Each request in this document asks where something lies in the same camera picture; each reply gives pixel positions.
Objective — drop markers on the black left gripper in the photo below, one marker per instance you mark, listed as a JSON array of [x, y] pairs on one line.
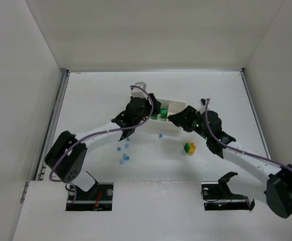
[[150, 105]]

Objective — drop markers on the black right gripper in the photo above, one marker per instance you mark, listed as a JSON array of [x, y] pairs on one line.
[[187, 118]]

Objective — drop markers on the green yellow lego stack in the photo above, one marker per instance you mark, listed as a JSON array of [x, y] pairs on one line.
[[189, 148]]

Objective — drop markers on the small green lego brick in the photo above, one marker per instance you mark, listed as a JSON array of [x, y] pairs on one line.
[[154, 117]]

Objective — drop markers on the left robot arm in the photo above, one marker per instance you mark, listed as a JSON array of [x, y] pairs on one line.
[[66, 156]]

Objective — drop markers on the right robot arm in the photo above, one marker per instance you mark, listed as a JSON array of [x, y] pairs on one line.
[[275, 189]]

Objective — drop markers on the white three-compartment plastic container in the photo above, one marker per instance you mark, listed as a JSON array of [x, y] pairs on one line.
[[163, 125]]

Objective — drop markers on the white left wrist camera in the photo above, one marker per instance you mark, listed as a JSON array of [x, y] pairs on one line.
[[139, 90]]

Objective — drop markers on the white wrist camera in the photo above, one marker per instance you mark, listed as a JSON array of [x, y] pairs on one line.
[[202, 105], [139, 90]]

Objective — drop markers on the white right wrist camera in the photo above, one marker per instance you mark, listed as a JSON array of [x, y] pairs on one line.
[[202, 105]]

